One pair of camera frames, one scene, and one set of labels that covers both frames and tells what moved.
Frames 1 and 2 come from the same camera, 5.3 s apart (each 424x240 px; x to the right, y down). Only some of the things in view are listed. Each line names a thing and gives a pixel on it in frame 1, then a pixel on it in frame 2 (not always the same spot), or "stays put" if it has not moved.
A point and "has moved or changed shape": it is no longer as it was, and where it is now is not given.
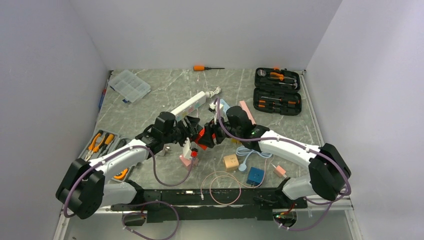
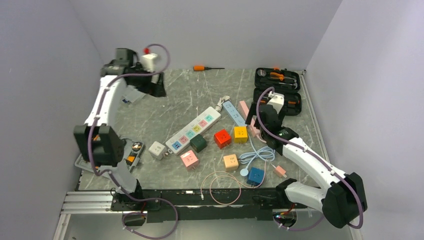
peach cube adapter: x=231 y=162 stays put
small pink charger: x=279 y=171 stays put
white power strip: x=182 y=110 has moved or changed shape
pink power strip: x=244 y=107 stays put
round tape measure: x=261 y=72 stays put
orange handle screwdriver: x=202 y=68 stays put
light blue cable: x=242 y=150 has moved or changed shape
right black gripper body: x=215 y=127 → x=252 y=112
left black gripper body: x=182 y=132 → x=144 y=84
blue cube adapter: x=255 y=177 stays put
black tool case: x=277 y=91 stays put
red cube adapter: x=202 y=132 has moved or changed shape
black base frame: x=186 y=205 stays put
